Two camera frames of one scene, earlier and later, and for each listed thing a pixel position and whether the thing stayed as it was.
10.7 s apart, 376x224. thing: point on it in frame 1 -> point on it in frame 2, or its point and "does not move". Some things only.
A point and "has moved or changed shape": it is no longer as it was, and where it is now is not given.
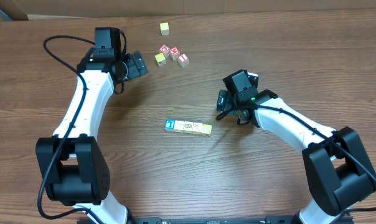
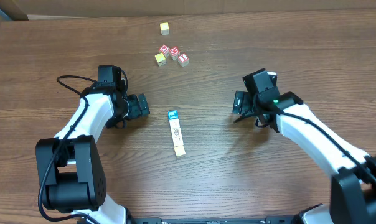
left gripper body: x=138 y=64 -> x=137 y=106
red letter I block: x=183 y=60 does not move
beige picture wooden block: x=178 y=125 has moved or changed shape
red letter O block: x=165 y=50 does not move
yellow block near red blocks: x=160 y=59 does not move
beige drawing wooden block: x=197 y=128 -> x=177 y=141
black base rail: x=213 y=220 does not move
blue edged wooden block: x=169 y=124 -> x=172 y=114
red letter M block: x=174 y=52 does not move
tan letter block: x=188 y=126 -> x=175 y=132
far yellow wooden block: x=164 y=28 does not move
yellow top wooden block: x=206 y=130 -> x=179 y=150
